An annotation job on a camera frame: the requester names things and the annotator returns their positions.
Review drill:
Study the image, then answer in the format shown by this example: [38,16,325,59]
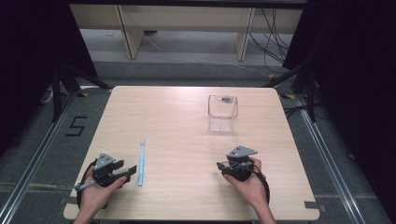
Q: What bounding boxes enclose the silver cable connector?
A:
[74,180,96,191]

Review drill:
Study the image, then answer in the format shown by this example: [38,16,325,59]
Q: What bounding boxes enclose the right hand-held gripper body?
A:
[225,145,259,183]

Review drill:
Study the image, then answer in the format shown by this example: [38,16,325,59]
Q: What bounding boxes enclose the black floor cables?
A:
[283,104,331,121]

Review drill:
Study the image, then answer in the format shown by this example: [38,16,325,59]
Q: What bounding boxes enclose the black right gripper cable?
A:
[246,163,271,205]

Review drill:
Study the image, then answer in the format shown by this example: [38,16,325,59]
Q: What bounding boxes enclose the person's right hand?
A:
[222,157,271,209]

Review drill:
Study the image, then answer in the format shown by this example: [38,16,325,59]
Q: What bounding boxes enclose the clear plastic cup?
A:
[207,94,239,133]

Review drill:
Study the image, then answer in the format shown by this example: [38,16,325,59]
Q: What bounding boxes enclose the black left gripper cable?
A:
[75,159,108,210]

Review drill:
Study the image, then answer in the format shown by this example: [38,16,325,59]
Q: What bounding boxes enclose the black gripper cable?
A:
[75,159,108,210]
[246,163,271,205]

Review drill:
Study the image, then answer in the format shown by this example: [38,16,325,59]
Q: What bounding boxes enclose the dark curtain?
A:
[0,0,99,157]
[282,0,396,216]

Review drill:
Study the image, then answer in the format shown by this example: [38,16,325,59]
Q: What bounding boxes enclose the black metal stand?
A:
[262,60,319,123]
[50,63,113,123]

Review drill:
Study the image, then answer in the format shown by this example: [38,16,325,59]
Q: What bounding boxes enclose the bundle of black cables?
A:
[248,7,294,75]

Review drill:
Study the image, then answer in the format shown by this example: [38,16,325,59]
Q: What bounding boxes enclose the light blue toothbrush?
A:
[137,138,147,188]

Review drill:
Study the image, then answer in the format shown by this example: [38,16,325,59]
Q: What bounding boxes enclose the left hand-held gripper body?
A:
[92,152,129,189]

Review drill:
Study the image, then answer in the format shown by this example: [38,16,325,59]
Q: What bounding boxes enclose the aluminium floor rail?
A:
[0,90,79,224]
[293,93,372,224]

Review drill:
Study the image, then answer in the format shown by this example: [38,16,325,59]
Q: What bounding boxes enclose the person's left hand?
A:
[76,166,128,217]

